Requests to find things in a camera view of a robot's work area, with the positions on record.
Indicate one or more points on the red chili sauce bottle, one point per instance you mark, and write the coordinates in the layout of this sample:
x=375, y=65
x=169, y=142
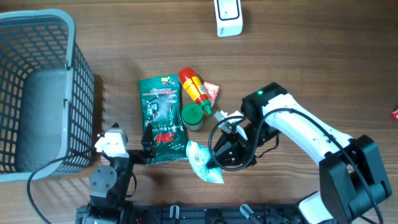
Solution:
x=191, y=83

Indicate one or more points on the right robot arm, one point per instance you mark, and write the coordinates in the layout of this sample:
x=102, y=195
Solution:
x=353, y=179

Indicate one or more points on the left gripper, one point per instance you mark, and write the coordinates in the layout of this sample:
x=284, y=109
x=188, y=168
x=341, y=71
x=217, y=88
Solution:
x=140, y=157

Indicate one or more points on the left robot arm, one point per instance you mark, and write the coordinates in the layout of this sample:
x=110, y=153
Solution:
x=109, y=184

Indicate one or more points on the green 3M gloves package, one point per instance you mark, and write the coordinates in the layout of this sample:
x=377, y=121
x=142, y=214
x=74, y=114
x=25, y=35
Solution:
x=161, y=107

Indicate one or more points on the white barcode scanner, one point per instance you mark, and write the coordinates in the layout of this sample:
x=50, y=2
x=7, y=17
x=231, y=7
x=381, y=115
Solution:
x=229, y=17

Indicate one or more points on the red sauce sachet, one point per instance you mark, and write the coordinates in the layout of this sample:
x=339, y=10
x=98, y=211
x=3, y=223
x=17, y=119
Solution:
x=394, y=114

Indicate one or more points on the green lid seasoning jar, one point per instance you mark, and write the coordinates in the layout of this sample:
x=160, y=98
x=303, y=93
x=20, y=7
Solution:
x=192, y=116

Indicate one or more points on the mint wet wipes pack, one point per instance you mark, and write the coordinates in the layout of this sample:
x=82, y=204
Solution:
x=198, y=157

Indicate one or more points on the red white small packet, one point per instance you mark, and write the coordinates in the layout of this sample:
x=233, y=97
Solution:
x=211, y=91

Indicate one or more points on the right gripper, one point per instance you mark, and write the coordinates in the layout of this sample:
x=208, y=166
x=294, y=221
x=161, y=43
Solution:
x=235, y=147

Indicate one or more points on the grey plastic shopping basket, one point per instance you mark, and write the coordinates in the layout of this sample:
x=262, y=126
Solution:
x=47, y=97

